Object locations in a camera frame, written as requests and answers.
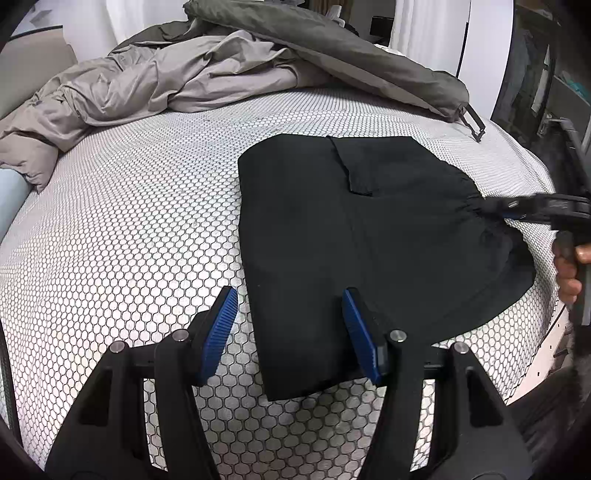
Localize grey rumpled duvet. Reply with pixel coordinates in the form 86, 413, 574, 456
1, 30, 329, 191

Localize white honeycomb mattress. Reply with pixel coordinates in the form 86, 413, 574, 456
1, 88, 552, 479

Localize black pants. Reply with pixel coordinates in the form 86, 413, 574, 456
238, 134, 536, 401

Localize white sheer curtain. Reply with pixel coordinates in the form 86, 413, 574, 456
389, 0, 471, 76

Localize beige upholstered headboard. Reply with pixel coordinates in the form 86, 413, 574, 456
0, 26, 77, 118

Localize dark open wardrobe shelf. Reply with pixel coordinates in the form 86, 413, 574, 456
492, 1, 590, 153

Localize light blue pillow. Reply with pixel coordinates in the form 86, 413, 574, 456
0, 169, 35, 240

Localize person right hand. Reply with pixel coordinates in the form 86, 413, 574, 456
552, 232, 590, 306

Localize dark grey sleeping bag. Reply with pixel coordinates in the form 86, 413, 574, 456
120, 0, 486, 141

